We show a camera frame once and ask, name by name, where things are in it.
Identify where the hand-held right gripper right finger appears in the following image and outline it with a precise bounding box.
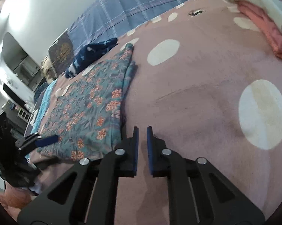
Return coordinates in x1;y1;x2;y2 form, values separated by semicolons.
147;126;265;225

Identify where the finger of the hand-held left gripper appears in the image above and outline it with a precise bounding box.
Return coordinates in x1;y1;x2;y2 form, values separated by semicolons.
36;135;58;147
15;133;42;151

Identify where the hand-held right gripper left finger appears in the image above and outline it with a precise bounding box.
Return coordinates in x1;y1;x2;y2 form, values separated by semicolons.
17;126;139;225

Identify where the teal floral shirt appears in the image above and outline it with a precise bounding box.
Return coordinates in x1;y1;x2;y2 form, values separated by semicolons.
39;43;138;162

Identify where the beige clothes pile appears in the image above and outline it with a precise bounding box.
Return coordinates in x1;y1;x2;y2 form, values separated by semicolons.
41;56;56;80

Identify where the light blue bed sheet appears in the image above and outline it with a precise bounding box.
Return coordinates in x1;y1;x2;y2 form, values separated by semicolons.
25;80;58;160

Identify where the navy patterned quilt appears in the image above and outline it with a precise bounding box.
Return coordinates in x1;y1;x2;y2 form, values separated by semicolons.
33;82;49;113

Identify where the pink polka-dot blanket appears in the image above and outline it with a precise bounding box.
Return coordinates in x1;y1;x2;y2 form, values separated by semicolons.
24;0;282;225

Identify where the dark tree print pillow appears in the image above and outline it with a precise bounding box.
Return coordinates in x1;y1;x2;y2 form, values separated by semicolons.
48;29;74;75

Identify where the navy star print garment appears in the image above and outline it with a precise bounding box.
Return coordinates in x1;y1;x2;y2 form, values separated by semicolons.
65;37;119;78

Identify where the blue plaid pillow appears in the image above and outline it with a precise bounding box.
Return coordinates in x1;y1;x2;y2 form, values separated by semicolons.
67;0;207;52

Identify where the folded pink garment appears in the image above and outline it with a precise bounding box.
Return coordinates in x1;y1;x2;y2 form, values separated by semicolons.
235;1;282;62

